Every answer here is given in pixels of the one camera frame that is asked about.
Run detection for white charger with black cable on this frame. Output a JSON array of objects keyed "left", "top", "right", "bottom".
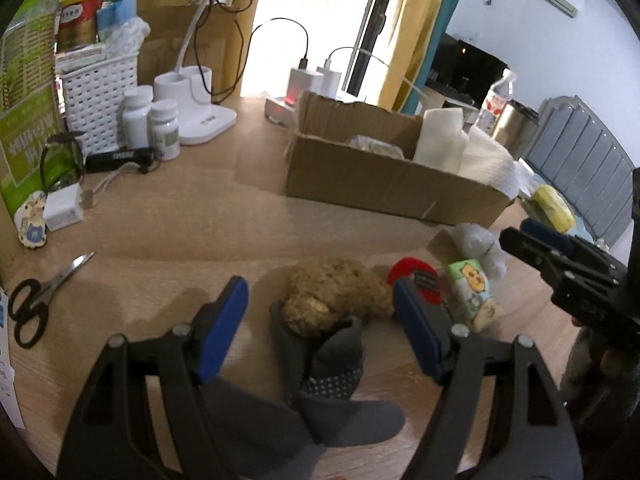
[{"left": 249, "top": 18, "right": 319, "bottom": 107}]

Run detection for teal curtain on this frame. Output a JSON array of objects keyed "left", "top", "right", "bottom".
[{"left": 400, "top": 0, "right": 475, "bottom": 117}]

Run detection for black rectangular device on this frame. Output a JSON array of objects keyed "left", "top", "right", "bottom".
[{"left": 84, "top": 146, "right": 162, "bottom": 175}]

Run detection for yellow curtain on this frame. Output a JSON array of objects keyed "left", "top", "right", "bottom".
[{"left": 376, "top": 0, "right": 455, "bottom": 112}]

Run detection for grey padded headboard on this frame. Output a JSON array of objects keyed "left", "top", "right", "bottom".
[{"left": 521, "top": 95, "right": 637, "bottom": 252}]

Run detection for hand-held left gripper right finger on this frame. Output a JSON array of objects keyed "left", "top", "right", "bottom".
[{"left": 392, "top": 279, "right": 585, "bottom": 480}]

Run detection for brown cardboard sheet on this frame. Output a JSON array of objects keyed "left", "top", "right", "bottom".
[{"left": 134, "top": 0, "right": 262, "bottom": 102}]

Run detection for green paper cup package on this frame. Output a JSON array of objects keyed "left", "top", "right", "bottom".
[{"left": 0, "top": 0, "right": 72, "bottom": 213}]

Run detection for black scissors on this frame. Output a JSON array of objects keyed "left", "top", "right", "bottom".
[{"left": 7, "top": 251, "right": 96, "bottom": 349}]

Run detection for brown fuzzy plush toy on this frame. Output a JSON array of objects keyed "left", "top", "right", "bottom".
[{"left": 283, "top": 256, "right": 394, "bottom": 337}]

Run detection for yellow wet wipes pack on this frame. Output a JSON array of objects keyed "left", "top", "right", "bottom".
[{"left": 529, "top": 184, "right": 577, "bottom": 235}]

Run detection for white power strip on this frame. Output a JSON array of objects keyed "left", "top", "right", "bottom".
[{"left": 264, "top": 94, "right": 362, "bottom": 127}]

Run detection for blue and white packet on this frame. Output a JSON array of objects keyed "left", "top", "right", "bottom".
[{"left": 96, "top": 0, "right": 151, "bottom": 57}]

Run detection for clear water bottle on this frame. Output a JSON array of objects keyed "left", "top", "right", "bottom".
[{"left": 476, "top": 68, "right": 517, "bottom": 135}]

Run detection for steel tumbler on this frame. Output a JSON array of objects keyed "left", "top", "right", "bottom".
[{"left": 491, "top": 102, "right": 542, "bottom": 151}]

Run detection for green printed tissue pack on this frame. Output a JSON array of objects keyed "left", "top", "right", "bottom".
[{"left": 445, "top": 258, "right": 504, "bottom": 334}]

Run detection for person's right hand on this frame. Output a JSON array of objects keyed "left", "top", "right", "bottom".
[{"left": 597, "top": 347, "right": 625, "bottom": 382}]

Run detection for black eyeglasses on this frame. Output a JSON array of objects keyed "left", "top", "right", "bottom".
[{"left": 39, "top": 131, "right": 89, "bottom": 194}]

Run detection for round printed badge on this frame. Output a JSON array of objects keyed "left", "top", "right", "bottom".
[{"left": 15, "top": 191, "right": 49, "bottom": 249}]

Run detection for white desk lamp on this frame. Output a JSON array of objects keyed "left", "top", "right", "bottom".
[{"left": 153, "top": 0, "right": 251, "bottom": 147}]

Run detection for red ring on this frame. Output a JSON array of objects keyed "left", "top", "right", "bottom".
[{"left": 387, "top": 256, "right": 442, "bottom": 307}]

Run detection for black lamp cable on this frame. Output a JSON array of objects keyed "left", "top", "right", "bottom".
[{"left": 194, "top": 0, "right": 254, "bottom": 102}]

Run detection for white cube charger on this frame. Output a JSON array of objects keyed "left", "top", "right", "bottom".
[{"left": 42, "top": 183, "right": 84, "bottom": 232}]

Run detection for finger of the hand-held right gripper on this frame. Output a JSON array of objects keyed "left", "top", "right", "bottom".
[
  {"left": 520, "top": 218, "right": 601, "bottom": 261},
  {"left": 500, "top": 227, "right": 576, "bottom": 288}
]

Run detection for clear plastic bag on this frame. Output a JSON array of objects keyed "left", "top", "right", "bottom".
[{"left": 451, "top": 223, "right": 509, "bottom": 281}]

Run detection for white paper sheet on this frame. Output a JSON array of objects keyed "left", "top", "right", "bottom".
[{"left": 0, "top": 285, "right": 27, "bottom": 432}]

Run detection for red labelled jar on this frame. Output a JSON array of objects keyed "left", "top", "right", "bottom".
[{"left": 56, "top": 0, "right": 101, "bottom": 54}]

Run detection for small white pill bottle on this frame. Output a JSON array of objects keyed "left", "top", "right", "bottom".
[{"left": 149, "top": 100, "right": 181, "bottom": 161}]

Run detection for white woven basket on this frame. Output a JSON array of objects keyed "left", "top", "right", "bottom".
[{"left": 58, "top": 51, "right": 139, "bottom": 157}]

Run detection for brown cardboard box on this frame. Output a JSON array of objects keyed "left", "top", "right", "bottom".
[{"left": 284, "top": 91, "right": 516, "bottom": 227}]

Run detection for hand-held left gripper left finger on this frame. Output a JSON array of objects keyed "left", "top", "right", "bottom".
[{"left": 55, "top": 275, "right": 250, "bottom": 480}]

